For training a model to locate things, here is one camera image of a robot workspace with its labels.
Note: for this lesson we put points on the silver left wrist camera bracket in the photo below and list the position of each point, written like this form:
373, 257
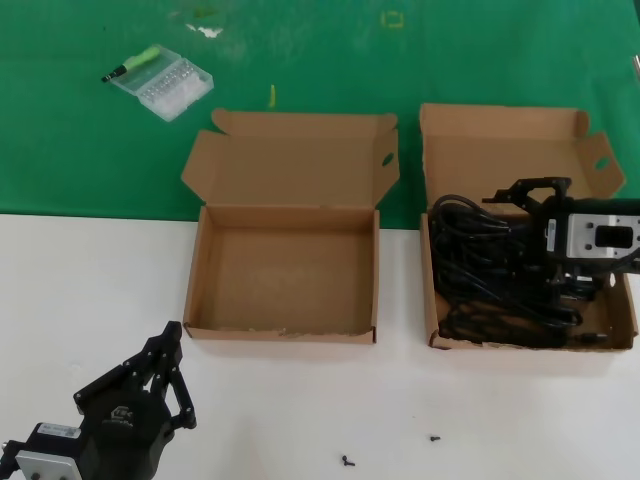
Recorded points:
47, 465

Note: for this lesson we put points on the white paper scrap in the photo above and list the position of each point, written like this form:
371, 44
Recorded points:
207, 31

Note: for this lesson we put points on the clear plastic bit case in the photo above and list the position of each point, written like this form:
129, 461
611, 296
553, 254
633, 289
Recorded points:
170, 95

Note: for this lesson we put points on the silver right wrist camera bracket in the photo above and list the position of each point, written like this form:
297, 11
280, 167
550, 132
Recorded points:
605, 235

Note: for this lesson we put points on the green felt mat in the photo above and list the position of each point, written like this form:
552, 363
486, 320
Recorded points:
75, 150

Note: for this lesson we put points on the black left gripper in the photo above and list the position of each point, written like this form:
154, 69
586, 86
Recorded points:
125, 430

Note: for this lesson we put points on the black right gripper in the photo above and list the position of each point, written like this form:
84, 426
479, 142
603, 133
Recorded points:
557, 235

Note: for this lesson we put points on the yellow-green plastic strip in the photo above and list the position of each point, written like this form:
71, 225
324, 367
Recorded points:
272, 96

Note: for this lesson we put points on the open brown cardboard box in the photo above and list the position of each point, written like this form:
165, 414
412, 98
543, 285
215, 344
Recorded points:
280, 165
500, 150

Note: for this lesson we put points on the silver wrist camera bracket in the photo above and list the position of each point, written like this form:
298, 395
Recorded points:
605, 235
47, 465

